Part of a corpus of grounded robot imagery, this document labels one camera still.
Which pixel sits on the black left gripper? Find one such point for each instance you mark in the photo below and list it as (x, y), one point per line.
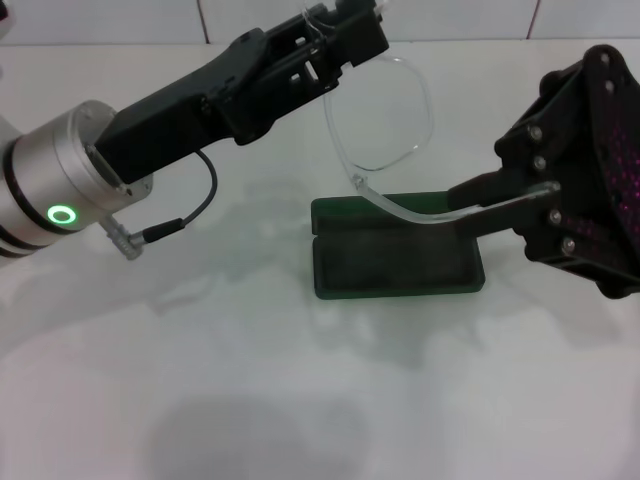
(175, 110)

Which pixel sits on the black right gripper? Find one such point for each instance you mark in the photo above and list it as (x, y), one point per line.
(590, 150)

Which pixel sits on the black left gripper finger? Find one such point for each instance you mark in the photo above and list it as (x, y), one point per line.
(360, 35)

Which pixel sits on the clear white glasses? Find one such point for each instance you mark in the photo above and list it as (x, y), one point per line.
(380, 115)

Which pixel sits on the green glasses case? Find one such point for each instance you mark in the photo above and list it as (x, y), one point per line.
(390, 265)

